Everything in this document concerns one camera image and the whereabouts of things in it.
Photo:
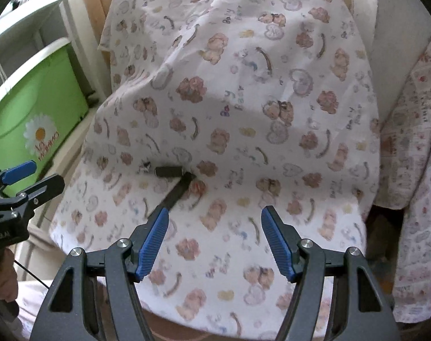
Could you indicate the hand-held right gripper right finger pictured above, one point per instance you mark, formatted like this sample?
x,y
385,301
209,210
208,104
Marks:
x,y
277,245

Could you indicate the person's left hand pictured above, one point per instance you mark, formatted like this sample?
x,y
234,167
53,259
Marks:
x,y
6,277

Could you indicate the white box lid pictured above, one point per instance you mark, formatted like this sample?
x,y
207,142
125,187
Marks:
x,y
24,71

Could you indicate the black spoon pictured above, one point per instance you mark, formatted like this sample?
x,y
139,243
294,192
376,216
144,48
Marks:
x,y
174,193

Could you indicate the printed pink pillow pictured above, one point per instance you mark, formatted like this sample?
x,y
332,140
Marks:
x,y
414,184

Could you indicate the green storage box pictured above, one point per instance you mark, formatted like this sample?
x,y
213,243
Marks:
x,y
41,96

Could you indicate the bear print cloth cover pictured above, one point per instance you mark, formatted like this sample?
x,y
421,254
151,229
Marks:
x,y
236,113

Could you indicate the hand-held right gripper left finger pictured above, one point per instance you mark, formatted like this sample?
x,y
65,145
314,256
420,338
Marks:
x,y
153,245

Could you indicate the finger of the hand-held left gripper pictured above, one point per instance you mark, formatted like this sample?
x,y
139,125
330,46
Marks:
x,y
20,171
41,189

